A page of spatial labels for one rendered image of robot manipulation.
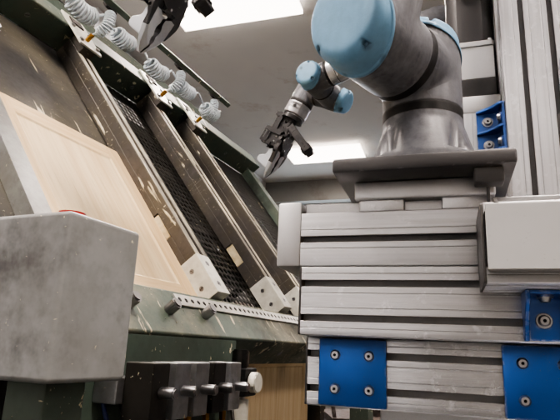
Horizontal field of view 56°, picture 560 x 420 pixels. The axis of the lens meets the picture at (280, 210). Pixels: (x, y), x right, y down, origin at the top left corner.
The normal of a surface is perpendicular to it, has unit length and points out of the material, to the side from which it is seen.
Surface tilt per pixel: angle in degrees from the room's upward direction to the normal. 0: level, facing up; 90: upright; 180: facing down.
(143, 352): 90
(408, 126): 73
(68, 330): 90
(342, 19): 98
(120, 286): 90
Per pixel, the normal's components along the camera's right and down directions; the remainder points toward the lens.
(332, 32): -0.70, -0.08
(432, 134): -0.09, -0.54
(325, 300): -0.29, -0.25
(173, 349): 0.92, -0.07
